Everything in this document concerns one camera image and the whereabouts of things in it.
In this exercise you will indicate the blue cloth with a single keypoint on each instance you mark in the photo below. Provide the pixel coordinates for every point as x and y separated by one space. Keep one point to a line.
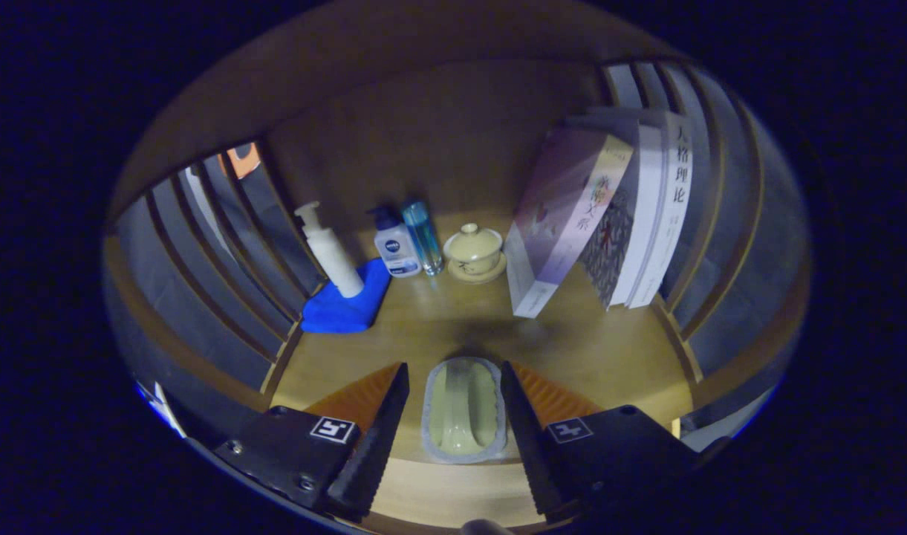
334 312

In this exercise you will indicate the white bottle with blue cap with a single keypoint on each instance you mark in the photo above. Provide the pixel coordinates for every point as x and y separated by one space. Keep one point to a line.
397 253

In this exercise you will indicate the wooden cabinet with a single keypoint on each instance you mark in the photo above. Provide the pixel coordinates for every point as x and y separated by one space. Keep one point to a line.
438 134

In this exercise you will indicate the beige lidded tea cup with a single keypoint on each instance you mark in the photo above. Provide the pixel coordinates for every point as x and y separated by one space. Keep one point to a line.
474 251

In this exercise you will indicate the white pump bottle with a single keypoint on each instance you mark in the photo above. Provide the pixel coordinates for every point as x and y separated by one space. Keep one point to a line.
334 260

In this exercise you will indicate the slim teal bottle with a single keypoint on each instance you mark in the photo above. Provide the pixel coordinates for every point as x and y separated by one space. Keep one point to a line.
425 238

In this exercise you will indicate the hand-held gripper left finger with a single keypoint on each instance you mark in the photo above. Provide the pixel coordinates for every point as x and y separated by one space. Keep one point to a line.
379 446

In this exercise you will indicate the purple and white book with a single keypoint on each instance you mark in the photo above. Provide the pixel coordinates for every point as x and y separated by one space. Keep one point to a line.
557 215

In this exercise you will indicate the wooden countertop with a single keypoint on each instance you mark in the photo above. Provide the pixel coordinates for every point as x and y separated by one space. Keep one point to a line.
609 349

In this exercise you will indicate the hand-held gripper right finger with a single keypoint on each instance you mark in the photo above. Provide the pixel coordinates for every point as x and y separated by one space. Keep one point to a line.
531 446

